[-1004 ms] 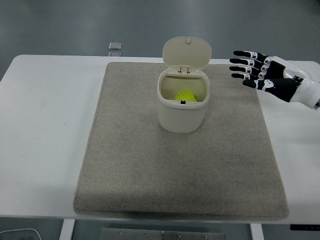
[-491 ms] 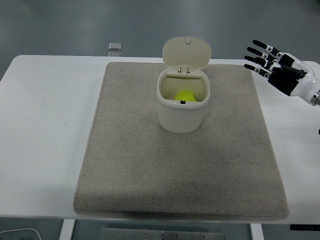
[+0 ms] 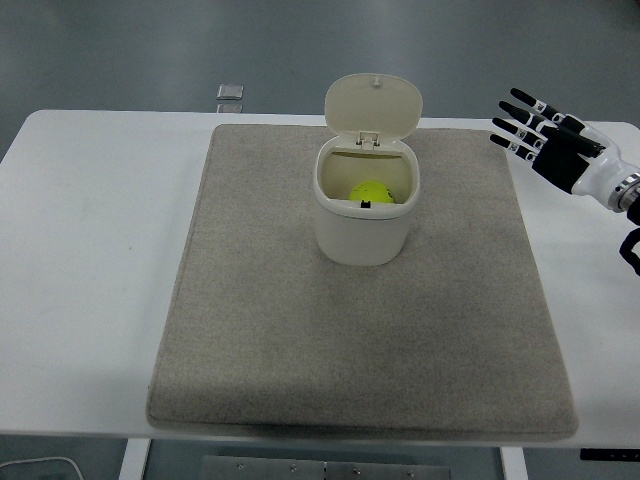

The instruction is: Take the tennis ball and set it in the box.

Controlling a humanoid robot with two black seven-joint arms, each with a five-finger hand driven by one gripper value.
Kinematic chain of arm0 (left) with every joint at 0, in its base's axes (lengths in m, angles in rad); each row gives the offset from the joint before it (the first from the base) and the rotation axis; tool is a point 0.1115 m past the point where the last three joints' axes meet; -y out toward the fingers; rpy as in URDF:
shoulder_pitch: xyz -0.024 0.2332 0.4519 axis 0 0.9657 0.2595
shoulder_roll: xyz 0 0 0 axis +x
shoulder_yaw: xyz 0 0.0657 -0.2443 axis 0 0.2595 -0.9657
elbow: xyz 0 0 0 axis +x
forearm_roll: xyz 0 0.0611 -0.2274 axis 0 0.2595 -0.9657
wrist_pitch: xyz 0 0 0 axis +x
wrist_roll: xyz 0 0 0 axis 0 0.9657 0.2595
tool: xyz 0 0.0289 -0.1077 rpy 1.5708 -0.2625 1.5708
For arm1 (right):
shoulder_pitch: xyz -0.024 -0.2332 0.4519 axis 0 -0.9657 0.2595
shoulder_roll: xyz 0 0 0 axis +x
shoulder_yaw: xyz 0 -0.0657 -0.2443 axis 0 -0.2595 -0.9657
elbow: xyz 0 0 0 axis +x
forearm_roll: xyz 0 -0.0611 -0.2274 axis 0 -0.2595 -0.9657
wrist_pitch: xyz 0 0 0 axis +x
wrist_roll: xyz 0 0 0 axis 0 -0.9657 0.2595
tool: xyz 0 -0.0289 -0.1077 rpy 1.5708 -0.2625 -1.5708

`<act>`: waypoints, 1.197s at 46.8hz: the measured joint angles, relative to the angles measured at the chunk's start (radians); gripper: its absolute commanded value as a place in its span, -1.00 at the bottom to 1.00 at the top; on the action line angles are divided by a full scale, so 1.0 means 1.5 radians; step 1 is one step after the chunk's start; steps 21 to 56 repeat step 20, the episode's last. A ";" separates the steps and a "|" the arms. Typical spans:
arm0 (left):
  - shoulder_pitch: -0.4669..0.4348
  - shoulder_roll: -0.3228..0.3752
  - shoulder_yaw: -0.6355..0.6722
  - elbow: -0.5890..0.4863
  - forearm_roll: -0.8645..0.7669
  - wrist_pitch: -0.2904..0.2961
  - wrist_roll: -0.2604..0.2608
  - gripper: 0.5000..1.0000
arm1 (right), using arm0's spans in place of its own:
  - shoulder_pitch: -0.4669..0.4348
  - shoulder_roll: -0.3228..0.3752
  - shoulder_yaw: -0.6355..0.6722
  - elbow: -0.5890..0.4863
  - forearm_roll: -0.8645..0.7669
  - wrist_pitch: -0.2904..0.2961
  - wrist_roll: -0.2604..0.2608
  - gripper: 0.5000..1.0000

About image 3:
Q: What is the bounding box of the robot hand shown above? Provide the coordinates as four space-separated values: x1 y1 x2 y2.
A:
490 88 629 202

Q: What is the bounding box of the yellow-green tennis ball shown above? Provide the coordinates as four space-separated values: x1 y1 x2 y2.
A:
348 180 397 206

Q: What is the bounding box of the white bin with flip lid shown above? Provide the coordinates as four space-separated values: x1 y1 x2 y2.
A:
313 73 424 267

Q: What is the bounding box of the black table control panel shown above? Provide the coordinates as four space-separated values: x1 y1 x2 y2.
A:
579 448 640 462

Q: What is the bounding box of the white table leg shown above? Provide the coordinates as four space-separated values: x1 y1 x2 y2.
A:
118 438 152 480
499 446 527 480

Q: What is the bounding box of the grey felt mat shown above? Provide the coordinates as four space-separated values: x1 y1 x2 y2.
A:
145 123 580 442

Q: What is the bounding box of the white cable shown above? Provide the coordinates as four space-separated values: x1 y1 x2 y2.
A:
0 456 82 480

